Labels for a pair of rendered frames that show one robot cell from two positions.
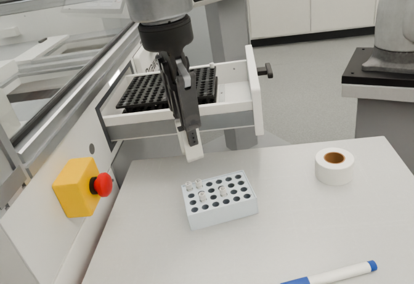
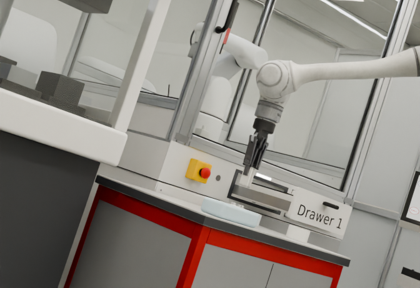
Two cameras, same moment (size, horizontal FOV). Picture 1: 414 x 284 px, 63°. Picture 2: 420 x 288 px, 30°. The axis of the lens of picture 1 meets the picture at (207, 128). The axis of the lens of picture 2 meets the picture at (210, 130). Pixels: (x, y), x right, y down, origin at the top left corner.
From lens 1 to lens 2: 2.33 m
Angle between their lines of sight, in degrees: 54
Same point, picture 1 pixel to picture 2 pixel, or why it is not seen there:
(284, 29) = not seen: outside the picture
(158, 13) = (259, 112)
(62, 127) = (213, 150)
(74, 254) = (174, 190)
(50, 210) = (183, 163)
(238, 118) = (286, 205)
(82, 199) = (194, 168)
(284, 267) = not seen: hidden behind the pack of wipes
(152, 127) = (251, 193)
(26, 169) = (189, 142)
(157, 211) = not seen: hidden behind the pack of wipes
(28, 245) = (169, 158)
